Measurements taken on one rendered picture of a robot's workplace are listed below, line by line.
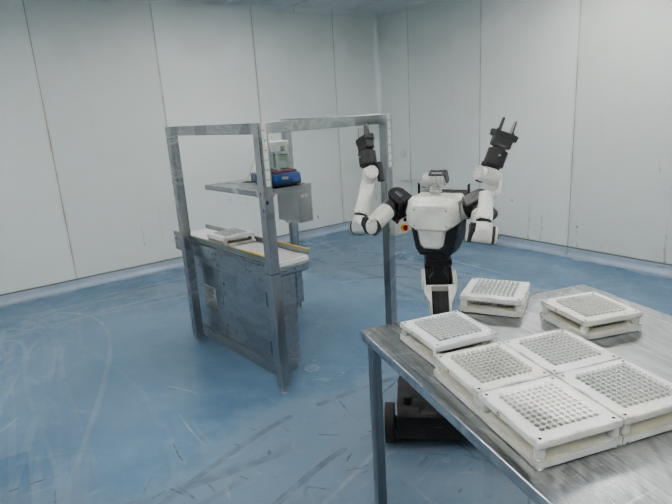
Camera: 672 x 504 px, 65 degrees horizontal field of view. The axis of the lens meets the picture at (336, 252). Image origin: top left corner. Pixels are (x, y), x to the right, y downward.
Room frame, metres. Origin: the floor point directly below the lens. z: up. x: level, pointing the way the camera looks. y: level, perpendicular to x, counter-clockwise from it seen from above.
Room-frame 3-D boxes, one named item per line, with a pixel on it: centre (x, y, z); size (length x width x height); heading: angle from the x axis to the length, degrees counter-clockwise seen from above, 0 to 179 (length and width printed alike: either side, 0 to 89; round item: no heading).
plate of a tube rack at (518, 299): (2.08, -0.65, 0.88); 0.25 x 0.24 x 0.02; 63
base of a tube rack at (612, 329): (1.84, -0.93, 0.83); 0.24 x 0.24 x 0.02; 14
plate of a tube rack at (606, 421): (1.19, -0.51, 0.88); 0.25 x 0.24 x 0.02; 107
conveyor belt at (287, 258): (3.58, 0.70, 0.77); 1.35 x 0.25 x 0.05; 40
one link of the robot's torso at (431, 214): (2.65, -0.54, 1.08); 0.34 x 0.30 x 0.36; 59
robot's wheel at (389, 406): (2.38, -0.22, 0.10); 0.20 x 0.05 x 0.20; 172
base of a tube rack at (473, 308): (2.08, -0.65, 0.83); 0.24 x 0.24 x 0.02; 63
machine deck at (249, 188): (3.29, 0.47, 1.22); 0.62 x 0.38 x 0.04; 40
